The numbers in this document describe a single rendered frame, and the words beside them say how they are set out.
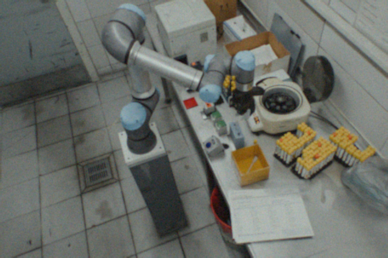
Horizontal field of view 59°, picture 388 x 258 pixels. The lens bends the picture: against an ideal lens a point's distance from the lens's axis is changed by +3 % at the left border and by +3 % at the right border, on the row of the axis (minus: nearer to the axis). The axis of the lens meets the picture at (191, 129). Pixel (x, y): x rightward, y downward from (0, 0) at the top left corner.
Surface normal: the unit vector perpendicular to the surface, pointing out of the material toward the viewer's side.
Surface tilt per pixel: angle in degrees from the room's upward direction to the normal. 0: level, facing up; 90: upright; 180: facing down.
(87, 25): 90
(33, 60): 90
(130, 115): 7
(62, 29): 90
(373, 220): 0
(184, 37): 90
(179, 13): 0
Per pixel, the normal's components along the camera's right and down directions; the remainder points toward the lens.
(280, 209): -0.11, -0.62
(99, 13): 0.33, 0.71
